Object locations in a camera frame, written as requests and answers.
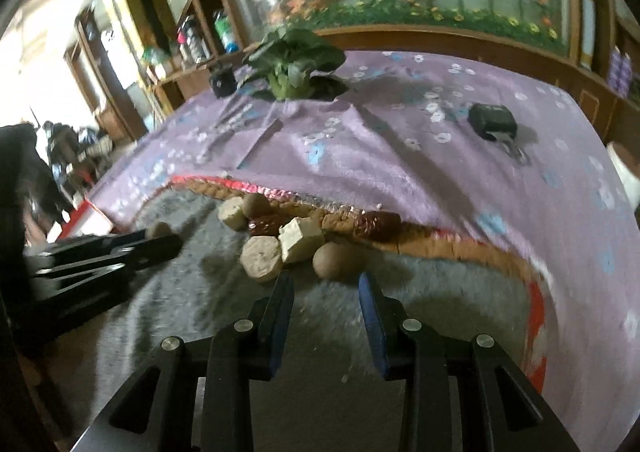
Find pale apple chunk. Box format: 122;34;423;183
278;217;325;264

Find banana slice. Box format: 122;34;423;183
218;198;249;231
240;236;283;283

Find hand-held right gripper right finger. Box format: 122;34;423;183
357;273;581;452

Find black cylindrical motor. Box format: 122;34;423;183
209;64;238;97

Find black and silver thermos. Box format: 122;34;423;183
182;16;208;63

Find plastic bottle with green label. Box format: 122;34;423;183
212;9;240;54

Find purple floral tablecloth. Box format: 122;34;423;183
90;49;640;433

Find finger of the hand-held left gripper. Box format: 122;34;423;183
30;230;151;257
30;233;183;333

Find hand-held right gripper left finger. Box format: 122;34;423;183
70;273;296;452

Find green bok choy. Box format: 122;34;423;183
242;26;351;102

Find grey mat with orange border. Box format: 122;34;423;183
50;175;551;452

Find small black device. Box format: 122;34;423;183
467;103;531;165

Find red cardboard tray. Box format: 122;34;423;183
47;199;113;240

